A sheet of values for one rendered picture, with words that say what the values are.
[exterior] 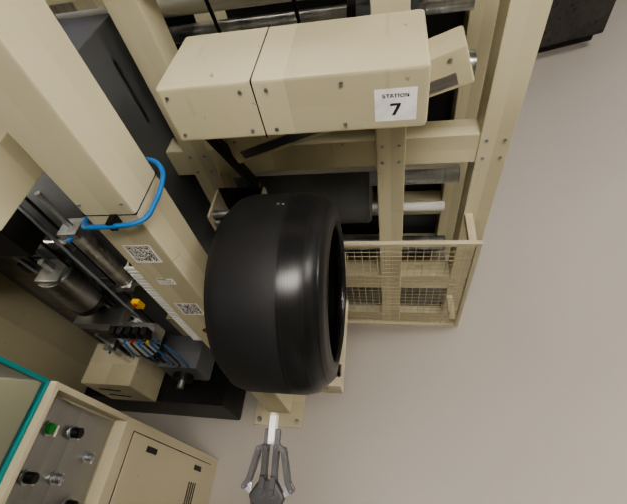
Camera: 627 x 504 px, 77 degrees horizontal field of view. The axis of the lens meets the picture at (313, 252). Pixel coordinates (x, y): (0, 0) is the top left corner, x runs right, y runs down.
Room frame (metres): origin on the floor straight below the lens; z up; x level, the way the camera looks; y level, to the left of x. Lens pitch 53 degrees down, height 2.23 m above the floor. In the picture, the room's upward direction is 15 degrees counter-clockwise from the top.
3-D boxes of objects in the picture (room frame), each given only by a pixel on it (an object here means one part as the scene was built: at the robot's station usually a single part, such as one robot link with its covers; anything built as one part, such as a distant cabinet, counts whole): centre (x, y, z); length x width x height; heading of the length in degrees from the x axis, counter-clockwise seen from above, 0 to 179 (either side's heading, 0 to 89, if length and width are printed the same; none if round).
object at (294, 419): (0.74, 0.39, 0.01); 0.27 x 0.27 x 0.02; 72
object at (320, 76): (0.92, -0.07, 1.71); 0.61 x 0.25 x 0.15; 72
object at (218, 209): (1.11, 0.23, 1.05); 0.20 x 0.15 x 0.30; 72
